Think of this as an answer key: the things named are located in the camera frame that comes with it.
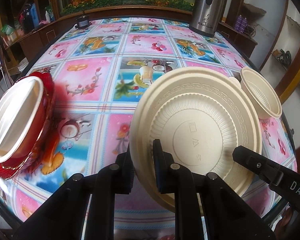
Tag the white plate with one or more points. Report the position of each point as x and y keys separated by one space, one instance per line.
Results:
x=13 y=114

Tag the steel thermos kettle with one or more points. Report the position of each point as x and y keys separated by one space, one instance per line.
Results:
x=206 y=16

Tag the large red glass plate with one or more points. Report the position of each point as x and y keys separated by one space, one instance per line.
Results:
x=25 y=118

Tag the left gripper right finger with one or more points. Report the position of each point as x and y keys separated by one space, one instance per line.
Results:
x=171 y=177

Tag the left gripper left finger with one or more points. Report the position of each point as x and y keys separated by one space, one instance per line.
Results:
x=117 y=177

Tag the small black jar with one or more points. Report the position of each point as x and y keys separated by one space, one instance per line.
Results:
x=82 y=22

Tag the black flask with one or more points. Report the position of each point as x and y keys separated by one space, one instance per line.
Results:
x=27 y=20

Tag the large beige plastic bowl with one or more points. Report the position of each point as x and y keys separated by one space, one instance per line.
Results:
x=200 y=116

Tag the floral plastic tablecloth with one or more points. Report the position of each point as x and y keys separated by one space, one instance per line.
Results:
x=100 y=74

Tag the blue thermos jug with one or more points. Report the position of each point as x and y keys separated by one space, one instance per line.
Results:
x=34 y=15

